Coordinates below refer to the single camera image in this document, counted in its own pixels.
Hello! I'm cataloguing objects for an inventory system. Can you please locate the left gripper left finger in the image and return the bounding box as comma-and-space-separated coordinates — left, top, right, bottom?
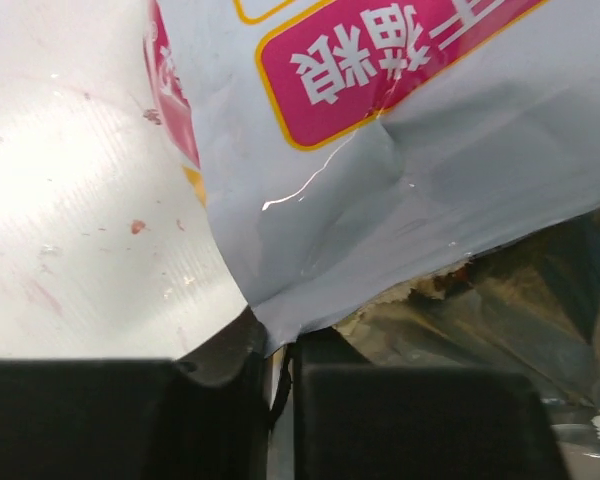
0, 312, 269, 479

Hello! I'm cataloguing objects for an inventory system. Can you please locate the pet food bag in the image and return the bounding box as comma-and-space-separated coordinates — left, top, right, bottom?
143, 1, 600, 454

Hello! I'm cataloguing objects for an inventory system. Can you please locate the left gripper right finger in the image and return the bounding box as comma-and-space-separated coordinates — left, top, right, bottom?
292, 328, 569, 480

